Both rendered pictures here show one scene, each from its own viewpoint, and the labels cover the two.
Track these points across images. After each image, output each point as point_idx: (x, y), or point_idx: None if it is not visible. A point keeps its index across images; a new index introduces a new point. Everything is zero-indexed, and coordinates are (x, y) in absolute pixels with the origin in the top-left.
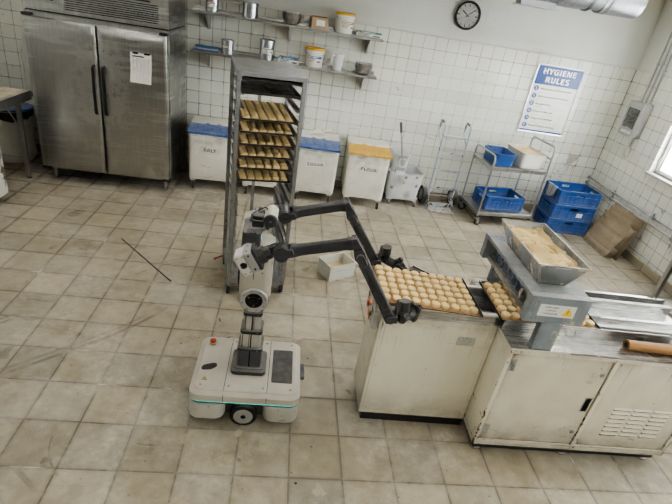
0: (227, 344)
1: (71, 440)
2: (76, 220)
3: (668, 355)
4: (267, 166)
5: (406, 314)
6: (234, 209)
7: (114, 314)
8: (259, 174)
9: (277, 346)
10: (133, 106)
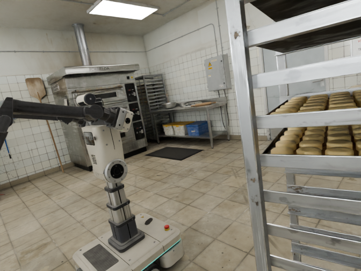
0: (157, 235)
1: (180, 202)
2: None
3: None
4: (283, 105)
5: None
6: (313, 194)
7: (287, 226)
8: (312, 131)
9: (118, 265)
10: None
